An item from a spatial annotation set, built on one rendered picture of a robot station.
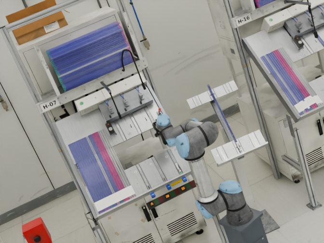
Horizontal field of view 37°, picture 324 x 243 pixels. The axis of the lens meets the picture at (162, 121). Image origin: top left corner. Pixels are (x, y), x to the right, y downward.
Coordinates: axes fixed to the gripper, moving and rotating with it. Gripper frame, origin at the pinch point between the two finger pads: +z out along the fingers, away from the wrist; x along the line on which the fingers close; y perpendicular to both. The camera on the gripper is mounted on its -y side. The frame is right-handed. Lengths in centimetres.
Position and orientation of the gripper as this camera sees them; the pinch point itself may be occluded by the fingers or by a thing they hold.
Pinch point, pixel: (160, 135)
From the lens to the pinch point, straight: 313.8
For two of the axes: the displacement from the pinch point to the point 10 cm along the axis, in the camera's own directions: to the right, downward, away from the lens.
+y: -4.4, -8.8, 1.9
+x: -8.9, 4.1, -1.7
